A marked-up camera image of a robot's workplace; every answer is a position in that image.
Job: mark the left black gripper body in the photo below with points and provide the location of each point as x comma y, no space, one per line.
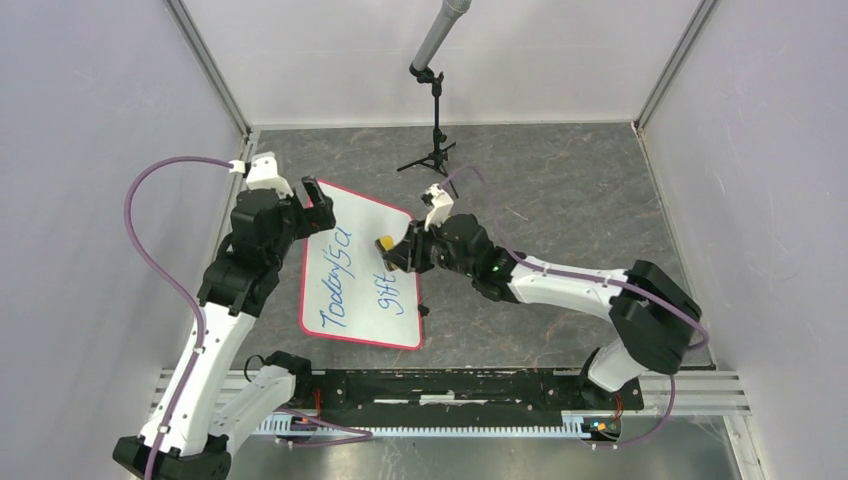
295,218

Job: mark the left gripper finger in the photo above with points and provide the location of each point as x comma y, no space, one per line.
316,196
320,217

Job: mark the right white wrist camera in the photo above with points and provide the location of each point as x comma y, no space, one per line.
439,204

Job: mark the white toothed cable duct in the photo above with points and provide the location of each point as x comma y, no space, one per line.
569,427

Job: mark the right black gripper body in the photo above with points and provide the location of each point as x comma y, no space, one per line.
433,251

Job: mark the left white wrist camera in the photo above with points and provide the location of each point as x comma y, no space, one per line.
261,172

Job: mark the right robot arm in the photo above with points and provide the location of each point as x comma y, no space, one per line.
656,321

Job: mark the pink framed whiteboard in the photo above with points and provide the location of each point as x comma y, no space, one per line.
347,293

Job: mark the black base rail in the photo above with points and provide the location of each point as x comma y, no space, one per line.
488,397

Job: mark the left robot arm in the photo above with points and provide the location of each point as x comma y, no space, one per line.
188,436

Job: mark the microphone on black tripod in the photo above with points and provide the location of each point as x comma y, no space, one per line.
449,13

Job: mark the yellow eraser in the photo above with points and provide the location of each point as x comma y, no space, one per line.
383,245

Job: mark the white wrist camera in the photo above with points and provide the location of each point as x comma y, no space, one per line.
439,204
261,172

